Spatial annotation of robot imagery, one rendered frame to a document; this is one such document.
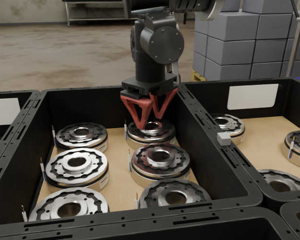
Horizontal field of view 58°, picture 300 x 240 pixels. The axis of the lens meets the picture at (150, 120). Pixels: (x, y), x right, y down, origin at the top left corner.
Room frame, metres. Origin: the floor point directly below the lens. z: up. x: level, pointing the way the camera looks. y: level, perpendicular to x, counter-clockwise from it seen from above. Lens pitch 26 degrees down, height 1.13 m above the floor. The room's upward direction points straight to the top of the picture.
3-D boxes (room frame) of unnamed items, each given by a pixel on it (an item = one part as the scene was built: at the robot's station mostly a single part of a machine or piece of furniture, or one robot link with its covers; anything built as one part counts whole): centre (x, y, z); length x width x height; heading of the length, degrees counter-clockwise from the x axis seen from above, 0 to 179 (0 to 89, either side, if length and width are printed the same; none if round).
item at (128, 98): (0.49, 0.01, 0.92); 0.07 x 0.07 x 0.09; 53
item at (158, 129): (0.51, 0.00, 0.86); 0.05 x 0.05 x 0.01
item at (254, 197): (0.38, 0.06, 0.92); 0.40 x 0.30 x 0.02; 9
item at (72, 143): (0.48, 0.14, 0.86); 0.10 x 0.10 x 0.01
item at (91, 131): (0.48, 0.14, 0.86); 0.05 x 0.05 x 0.01
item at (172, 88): (0.52, -0.01, 0.92); 0.07 x 0.07 x 0.09; 53
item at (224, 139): (0.33, -0.10, 0.94); 0.02 x 0.01 x 0.01; 9
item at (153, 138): (0.51, 0.00, 0.86); 0.10 x 0.10 x 0.01
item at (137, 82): (0.51, 0.00, 0.99); 0.10 x 0.07 x 0.07; 143
